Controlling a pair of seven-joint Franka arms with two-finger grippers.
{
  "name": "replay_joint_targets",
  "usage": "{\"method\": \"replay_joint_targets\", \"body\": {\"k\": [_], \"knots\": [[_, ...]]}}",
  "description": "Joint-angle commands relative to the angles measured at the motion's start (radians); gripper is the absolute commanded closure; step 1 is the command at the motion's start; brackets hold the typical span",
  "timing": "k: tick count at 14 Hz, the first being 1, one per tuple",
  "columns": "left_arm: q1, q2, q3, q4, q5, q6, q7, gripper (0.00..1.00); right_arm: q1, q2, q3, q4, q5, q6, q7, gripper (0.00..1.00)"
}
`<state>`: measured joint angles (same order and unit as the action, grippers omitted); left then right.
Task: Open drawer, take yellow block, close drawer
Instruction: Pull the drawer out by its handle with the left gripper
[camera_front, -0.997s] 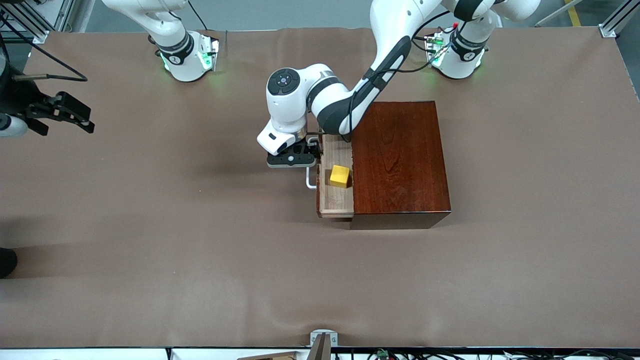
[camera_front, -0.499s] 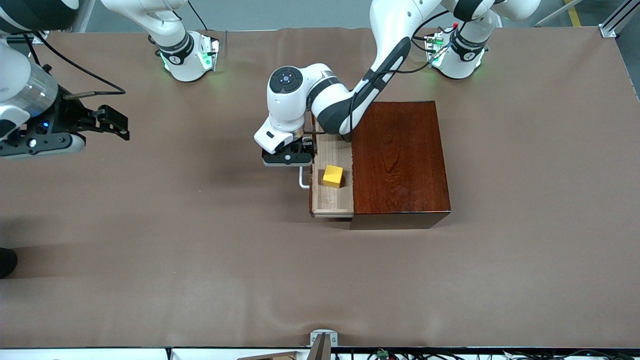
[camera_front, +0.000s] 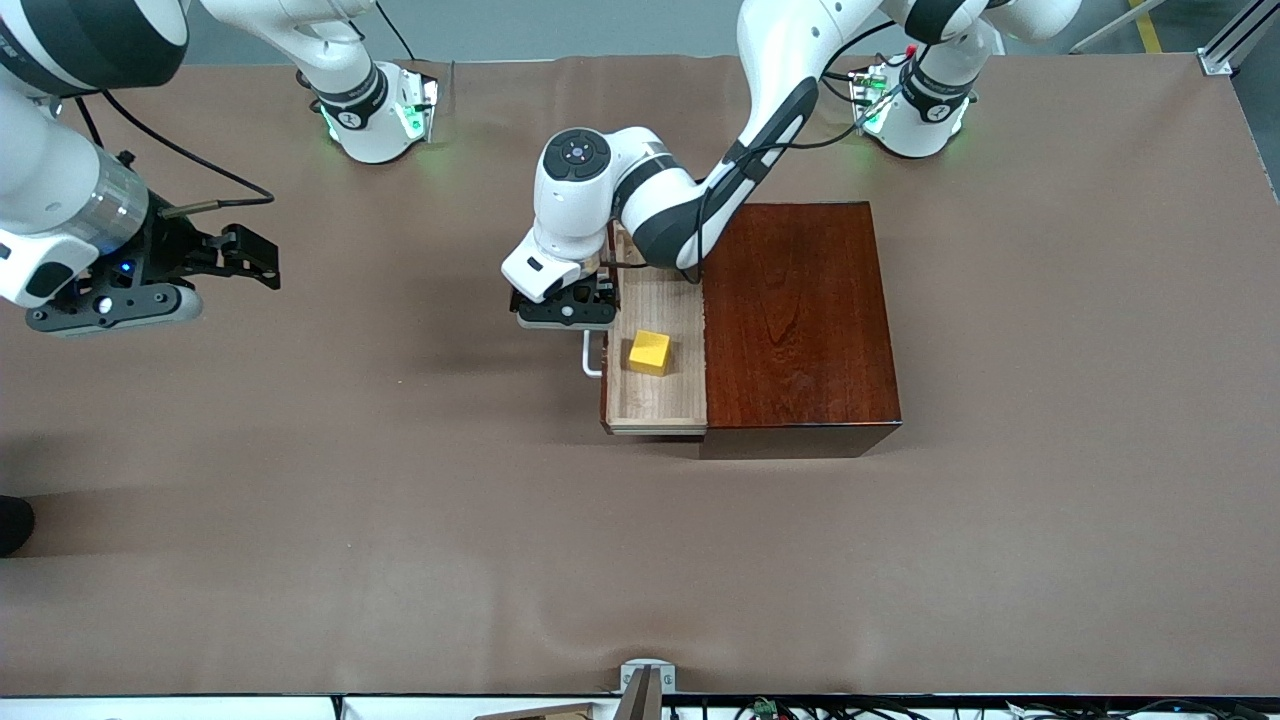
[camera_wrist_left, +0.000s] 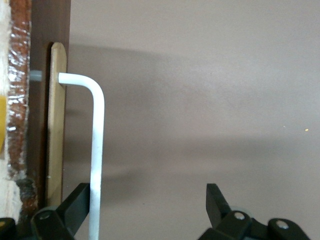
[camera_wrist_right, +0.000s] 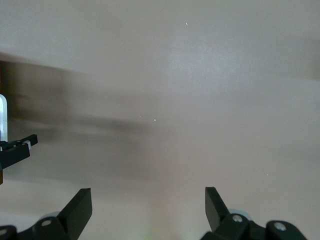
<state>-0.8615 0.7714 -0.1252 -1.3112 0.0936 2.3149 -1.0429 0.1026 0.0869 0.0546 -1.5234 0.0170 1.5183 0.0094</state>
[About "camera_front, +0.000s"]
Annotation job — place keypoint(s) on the silver metal clamp bracket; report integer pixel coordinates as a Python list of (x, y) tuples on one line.
[(668, 678)]

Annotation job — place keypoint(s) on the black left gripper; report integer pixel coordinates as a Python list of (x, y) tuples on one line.
[(597, 291)]

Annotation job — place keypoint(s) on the yellow block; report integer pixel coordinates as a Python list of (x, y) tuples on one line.
[(648, 352)]

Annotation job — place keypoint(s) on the green terminal connector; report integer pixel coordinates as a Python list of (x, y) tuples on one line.
[(765, 708)]

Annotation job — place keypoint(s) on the brown table cover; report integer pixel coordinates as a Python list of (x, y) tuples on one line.
[(300, 550)]

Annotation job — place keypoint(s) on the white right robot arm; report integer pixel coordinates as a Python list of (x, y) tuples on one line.
[(40, 150)]

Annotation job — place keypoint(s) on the dark red wooden cabinet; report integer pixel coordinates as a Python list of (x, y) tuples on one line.
[(800, 320)]

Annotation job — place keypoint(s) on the grey camera post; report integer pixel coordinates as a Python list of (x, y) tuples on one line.
[(640, 700)]

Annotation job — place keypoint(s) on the light wooden board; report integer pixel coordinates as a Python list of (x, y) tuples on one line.
[(550, 714)]

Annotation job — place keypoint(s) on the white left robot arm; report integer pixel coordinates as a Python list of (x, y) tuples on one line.
[(575, 200)]

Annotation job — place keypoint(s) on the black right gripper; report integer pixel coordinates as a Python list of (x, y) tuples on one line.
[(168, 248)]

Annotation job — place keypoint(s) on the aluminium extrusion frame profile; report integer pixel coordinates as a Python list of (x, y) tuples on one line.
[(1235, 35)]

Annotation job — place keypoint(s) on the light wood drawer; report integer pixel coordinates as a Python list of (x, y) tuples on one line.
[(650, 405)]

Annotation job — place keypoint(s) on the black shoe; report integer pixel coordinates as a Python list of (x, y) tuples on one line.
[(12, 525)]

